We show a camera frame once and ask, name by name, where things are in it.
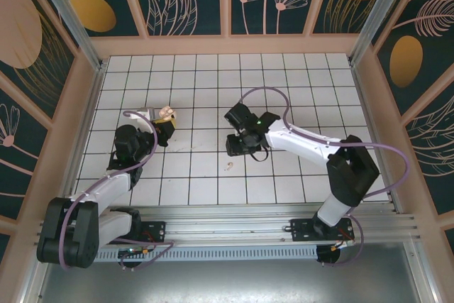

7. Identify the black mounting plate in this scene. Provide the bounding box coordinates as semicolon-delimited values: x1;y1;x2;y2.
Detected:
289;218;355;242
140;221;167;242

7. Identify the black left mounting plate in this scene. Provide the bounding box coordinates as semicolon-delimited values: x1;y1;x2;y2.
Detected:
140;221;167;242

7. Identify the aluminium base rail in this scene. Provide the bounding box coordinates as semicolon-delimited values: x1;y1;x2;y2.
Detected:
140;205;418;247

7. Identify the aluminium corner post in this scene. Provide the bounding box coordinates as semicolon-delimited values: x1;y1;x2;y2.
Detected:
30;0;107;72
349;0;418;66

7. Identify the grey metal base sheet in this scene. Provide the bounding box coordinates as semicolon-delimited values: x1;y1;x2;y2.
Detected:
21;242;437;303

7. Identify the aluminium side strip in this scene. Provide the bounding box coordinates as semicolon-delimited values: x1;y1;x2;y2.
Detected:
65;65;106;201
350;63;400;208

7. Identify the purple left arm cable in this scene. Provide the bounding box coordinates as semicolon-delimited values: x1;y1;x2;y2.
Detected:
58;109;175;272

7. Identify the grey slotted cable duct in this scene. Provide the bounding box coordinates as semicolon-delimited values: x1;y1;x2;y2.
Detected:
76;245;319;262

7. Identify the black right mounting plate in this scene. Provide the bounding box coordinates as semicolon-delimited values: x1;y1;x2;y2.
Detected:
289;218;355;242

